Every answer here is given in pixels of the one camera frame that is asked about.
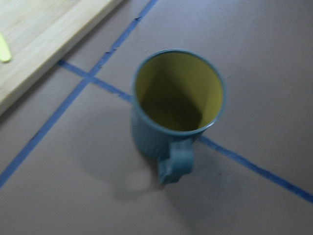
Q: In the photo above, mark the teal mug yellow inside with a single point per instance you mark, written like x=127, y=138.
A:
x=177, y=95

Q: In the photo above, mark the wooden cutting board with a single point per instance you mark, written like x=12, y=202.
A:
x=40, y=32

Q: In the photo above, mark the yellow plastic knife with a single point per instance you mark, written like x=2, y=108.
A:
x=5, y=52

